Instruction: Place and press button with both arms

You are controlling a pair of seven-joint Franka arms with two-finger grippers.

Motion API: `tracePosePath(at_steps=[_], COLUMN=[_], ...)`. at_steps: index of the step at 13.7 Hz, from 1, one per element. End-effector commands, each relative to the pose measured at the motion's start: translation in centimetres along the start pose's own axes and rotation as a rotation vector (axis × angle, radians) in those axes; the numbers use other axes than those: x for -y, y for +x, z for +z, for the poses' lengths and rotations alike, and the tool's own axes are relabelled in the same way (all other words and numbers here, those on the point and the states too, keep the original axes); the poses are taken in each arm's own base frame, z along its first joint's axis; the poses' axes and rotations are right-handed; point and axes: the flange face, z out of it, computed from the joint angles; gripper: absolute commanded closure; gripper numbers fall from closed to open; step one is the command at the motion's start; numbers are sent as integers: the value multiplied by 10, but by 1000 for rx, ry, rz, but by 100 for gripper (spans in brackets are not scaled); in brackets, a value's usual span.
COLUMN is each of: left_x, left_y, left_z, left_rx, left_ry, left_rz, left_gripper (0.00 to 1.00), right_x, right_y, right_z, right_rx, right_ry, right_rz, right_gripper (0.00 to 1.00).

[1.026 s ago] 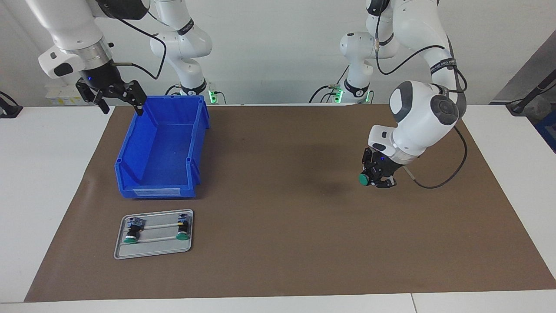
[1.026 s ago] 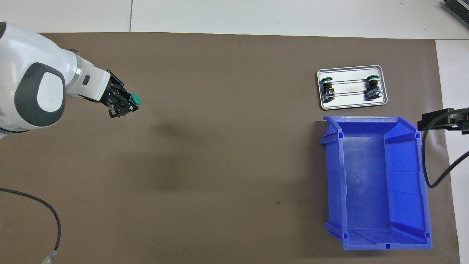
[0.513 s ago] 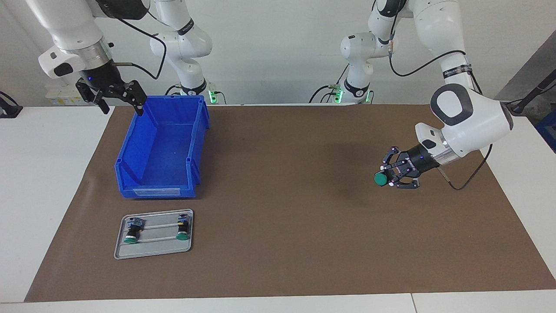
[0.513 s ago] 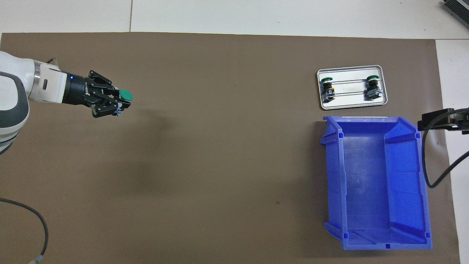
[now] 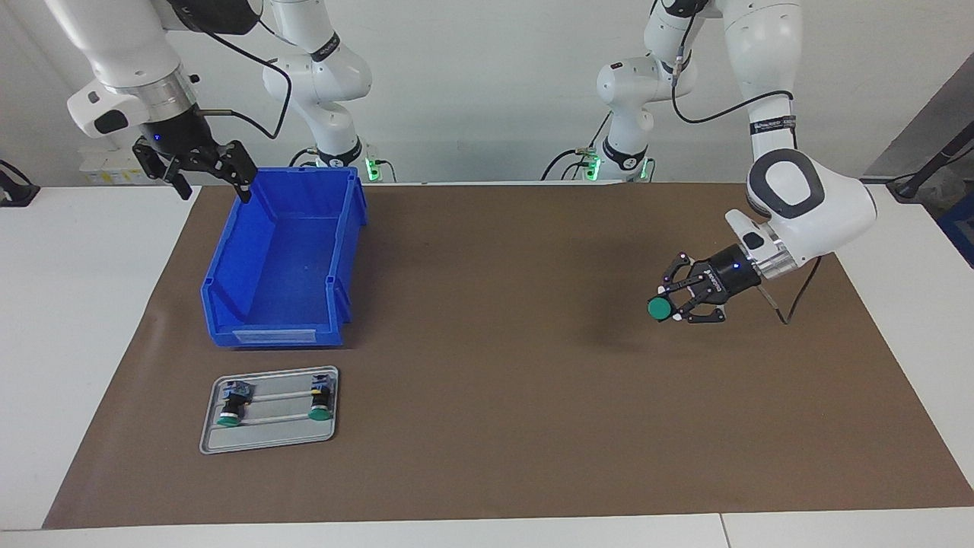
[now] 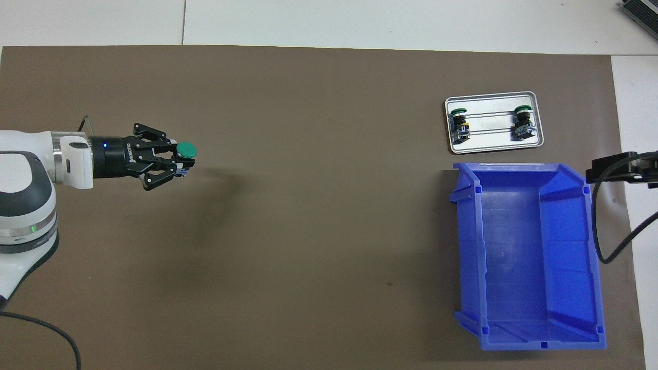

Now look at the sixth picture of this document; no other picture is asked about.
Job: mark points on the grey finned device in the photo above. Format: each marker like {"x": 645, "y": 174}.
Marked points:
{"x": 642, "y": 13}

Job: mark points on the blue plastic storage bin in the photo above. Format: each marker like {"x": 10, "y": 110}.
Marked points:
{"x": 514, "y": 257}

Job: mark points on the brown table mat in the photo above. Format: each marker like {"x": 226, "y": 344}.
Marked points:
{"x": 308, "y": 257}

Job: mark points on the green push button switch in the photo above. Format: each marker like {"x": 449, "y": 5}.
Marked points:
{"x": 523, "y": 123}
{"x": 459, "y": 126}
{"x": 186, "y": 149}

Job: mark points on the silver metal tray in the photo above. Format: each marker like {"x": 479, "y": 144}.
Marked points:
{"x": 493, "y": 139}

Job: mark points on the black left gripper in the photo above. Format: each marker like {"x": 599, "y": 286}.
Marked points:
{"x": 115, "y": 156}

